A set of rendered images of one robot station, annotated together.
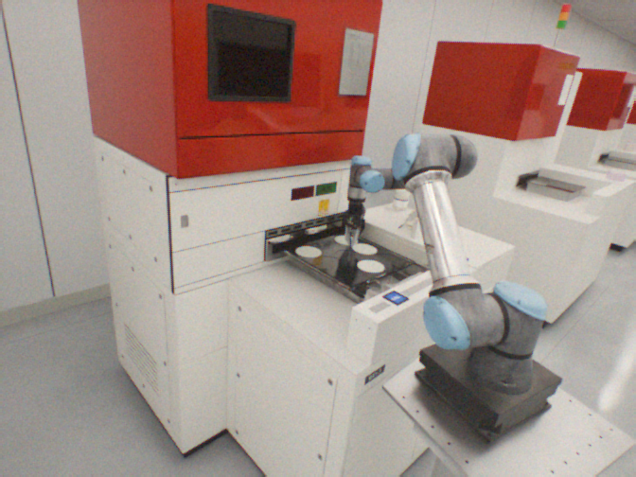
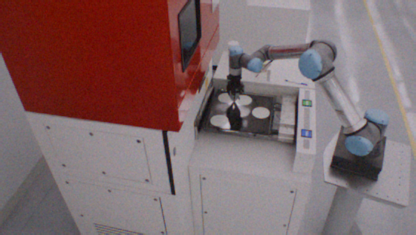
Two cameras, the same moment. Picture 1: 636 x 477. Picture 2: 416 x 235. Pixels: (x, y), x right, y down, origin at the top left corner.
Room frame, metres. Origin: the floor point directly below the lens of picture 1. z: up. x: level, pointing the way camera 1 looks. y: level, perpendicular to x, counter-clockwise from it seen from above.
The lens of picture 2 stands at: (0.14, 0.84, 2.16)
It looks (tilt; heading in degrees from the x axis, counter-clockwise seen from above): 39 degrees down; 330
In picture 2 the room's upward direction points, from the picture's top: 2 degrees counter-clockwise
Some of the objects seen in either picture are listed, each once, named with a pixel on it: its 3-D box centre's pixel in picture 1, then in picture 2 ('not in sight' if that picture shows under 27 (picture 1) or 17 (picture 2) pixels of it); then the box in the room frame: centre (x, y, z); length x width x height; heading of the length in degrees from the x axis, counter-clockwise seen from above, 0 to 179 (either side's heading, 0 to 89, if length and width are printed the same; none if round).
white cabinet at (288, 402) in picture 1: (363, 363); (255, 163); (1.41, -0.25, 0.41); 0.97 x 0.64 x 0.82; 136
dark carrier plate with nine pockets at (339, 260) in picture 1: (347, 256); (241, 111); (1.42, -0.12, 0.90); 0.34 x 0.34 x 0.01; 46
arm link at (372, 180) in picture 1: (374, 179); (252, 62); (1.41, -0.18, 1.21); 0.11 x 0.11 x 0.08; 16
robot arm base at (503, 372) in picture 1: (503, 355); (368, 140); (0.81, -0.47, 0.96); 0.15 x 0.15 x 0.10
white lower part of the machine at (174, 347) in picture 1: (224, 311); (148, 177); (1.68, 0.42, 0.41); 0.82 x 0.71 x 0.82; 136
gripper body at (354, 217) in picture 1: (354, 212); (235, 82); (1.50, -0.13, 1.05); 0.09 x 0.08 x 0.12; 166
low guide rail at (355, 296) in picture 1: (335, 285); (248, 134); (1.29, -0.08, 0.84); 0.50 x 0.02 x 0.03; 46
